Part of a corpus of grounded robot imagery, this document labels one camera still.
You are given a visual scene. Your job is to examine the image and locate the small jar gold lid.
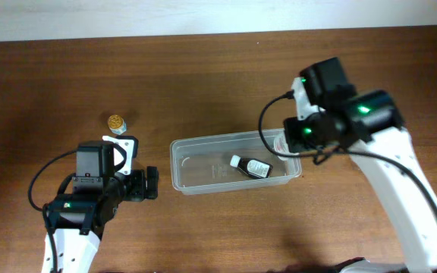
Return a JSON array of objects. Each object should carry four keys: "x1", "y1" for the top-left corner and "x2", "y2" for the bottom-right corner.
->
[{"x1": 107, "y1": 115, "x2": 127, "y2": 135}]

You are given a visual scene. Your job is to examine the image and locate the clear plastic container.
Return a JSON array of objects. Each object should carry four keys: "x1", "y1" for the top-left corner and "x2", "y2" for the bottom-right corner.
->
[{"x1": 170, "y1": 131, "x2": 302, "y2": 195}]

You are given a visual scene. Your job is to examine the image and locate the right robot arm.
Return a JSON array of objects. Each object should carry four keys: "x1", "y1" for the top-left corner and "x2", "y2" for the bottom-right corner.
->
[{"x1": 284, "y1": 58, "x2": 437, "y2": 272}]

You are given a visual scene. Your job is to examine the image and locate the white spray bottle clear cap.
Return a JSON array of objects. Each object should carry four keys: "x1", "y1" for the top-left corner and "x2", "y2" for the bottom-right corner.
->
[{"x1": 273, "y1": 131, "x2": 291, "y2": 162}]

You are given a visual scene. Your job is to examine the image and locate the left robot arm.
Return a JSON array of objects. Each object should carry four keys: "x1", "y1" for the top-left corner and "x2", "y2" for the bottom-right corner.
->
[{"x1": 41, "y1": 166, "x2": 159, "y2": 273}]

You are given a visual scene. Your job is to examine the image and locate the dark brown syrup bottle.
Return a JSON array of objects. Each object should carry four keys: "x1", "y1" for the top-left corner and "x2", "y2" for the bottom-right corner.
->
[{"x1": 230, "y1": 155, "x2": 273, "y2": 179}]

